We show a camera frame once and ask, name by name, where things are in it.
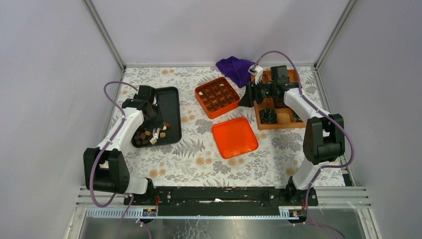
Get dark rolled tie left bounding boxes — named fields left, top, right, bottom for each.
left=259, top=108, right=278, bottom=124

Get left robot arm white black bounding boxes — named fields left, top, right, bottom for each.
left=83, top=85, right=166, bottom=205

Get black plastic tray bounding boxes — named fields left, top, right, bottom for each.
left=131, top=86, right=183, bottom=149

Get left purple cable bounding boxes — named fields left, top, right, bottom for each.
left=89, top=81, right=139, bottom=239

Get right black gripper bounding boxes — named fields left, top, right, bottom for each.
left=237, top=78, right=276, bottom=108

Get purple cloth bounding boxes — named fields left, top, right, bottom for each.
left=215, top=56, right=255, bottom=88

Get orange box lid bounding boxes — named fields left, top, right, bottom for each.
left=211, top=117, right=259, bottom=159

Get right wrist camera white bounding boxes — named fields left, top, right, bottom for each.
left=248, top=65, right=264, bottom=85

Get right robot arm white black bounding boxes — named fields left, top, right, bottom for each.
left=238, top=65, right=345, bottom=205

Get orange chocolate box with tray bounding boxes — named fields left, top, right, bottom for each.
left=195, top=77, right=240, bottom=120

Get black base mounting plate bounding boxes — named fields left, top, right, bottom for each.
left=123, top=186, right=318, bottom=217

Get white handled metal tongs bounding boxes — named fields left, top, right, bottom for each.
left=152, top=128, right=162, bottom=140

